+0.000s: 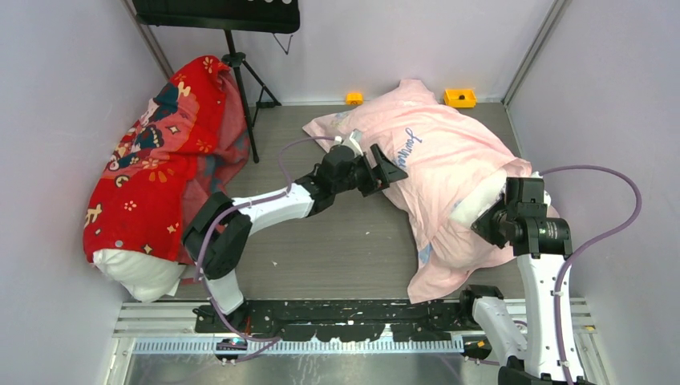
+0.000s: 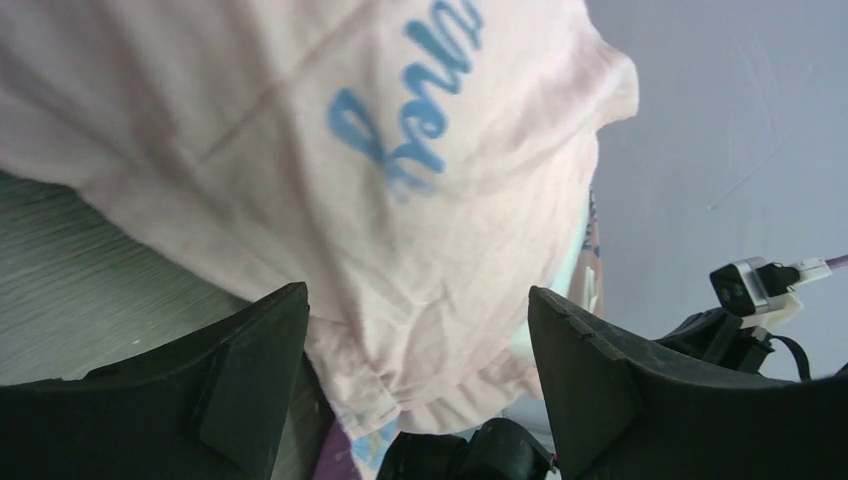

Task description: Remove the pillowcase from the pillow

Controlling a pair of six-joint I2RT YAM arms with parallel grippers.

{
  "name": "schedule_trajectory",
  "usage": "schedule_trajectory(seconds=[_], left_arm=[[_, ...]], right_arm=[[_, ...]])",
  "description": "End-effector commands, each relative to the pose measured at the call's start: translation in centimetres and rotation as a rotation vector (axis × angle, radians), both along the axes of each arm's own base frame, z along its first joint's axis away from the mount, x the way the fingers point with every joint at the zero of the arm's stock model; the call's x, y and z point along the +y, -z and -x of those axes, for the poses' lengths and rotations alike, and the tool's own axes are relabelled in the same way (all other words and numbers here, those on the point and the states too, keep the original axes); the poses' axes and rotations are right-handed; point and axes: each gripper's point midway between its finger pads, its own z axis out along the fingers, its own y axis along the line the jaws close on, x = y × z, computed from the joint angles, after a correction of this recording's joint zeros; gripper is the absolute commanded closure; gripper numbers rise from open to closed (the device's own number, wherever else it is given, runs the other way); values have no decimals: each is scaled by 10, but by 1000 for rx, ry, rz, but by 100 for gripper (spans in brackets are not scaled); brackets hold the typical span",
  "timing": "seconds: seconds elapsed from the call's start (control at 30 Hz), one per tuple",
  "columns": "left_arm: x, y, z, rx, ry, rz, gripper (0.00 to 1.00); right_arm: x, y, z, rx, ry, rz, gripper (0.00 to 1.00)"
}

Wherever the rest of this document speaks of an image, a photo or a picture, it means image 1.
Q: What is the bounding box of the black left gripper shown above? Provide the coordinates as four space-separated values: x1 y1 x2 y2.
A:
333 145 407 197

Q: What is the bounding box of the white pillow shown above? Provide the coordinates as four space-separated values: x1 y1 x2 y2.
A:
93 249 186 302
448 169 507 229

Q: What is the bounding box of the pink pillowcase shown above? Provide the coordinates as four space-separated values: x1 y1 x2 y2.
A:
304 79 533 303

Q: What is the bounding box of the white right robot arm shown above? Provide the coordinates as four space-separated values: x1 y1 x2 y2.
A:
457 177 588 384

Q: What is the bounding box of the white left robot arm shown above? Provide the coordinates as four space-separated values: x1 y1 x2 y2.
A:
181 144 408 332

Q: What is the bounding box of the red patterned pillowcase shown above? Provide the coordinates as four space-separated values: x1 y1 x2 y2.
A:
83 55 251 264

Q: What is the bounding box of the white pillow in red case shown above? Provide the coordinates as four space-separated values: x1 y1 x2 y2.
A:
93 249 186 302

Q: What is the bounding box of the small yellow block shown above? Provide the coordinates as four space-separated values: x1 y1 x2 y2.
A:
345 92 364 105

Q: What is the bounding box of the yellow tray with black knob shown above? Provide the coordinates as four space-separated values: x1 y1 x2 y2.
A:
443 89 477 109

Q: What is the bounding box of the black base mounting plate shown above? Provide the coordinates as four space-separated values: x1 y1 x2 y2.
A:
226 299 482 342

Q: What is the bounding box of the black tripod stand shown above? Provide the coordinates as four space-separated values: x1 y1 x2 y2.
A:
221 30 281 164

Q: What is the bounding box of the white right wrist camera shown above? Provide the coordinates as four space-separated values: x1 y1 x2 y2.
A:
531 171 552 207

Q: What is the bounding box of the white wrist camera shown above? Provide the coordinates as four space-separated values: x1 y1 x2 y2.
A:
531 171 552 207
334 130 363 156

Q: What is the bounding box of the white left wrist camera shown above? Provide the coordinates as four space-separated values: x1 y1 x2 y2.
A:
334 130 363 156

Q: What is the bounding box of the aluminium rail frame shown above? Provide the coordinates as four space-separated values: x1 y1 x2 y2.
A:
111 297 596 357

